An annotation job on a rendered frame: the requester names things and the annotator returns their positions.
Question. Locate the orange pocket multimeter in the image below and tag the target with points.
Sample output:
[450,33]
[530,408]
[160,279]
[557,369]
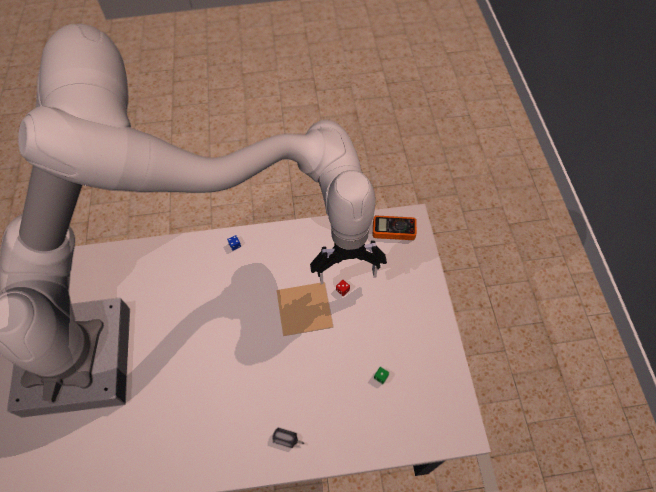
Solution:
[391,227]

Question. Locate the red die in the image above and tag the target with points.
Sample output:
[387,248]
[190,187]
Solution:
[342,287]

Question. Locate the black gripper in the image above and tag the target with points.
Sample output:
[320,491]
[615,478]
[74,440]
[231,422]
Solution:
[328,257]

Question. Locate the green die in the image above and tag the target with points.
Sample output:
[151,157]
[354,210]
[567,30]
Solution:
[381,375]

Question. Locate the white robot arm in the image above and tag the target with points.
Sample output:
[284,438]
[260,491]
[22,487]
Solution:
[80,133]

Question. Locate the blue die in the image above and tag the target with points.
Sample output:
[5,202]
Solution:
[234,242]

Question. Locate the tan flat mat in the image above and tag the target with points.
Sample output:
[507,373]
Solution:
[304,309]

